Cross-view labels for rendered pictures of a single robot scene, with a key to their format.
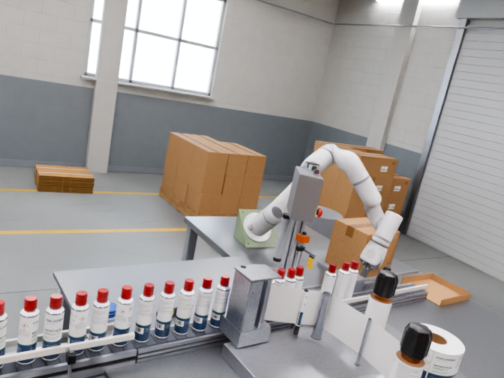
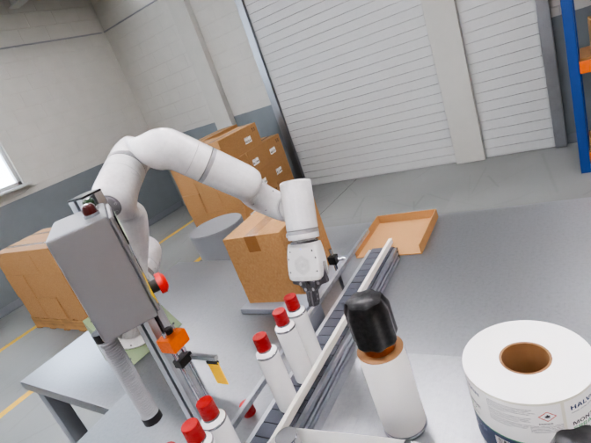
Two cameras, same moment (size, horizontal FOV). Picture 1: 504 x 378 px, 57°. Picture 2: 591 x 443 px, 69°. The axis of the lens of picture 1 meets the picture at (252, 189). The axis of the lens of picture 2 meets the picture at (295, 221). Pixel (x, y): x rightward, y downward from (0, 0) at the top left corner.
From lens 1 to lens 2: 1.14 m
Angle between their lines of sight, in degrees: 17
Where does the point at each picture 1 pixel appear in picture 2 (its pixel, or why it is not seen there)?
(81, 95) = not seen: outside the picture
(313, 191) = (108, 256)
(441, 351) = (569, 388)
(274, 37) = (49, 80)
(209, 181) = not seen: hidden behind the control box
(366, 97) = (186, 85)
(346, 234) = (251, 250)
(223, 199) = not seen: hidden behind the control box
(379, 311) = (394, 378)
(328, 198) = (217, 203)
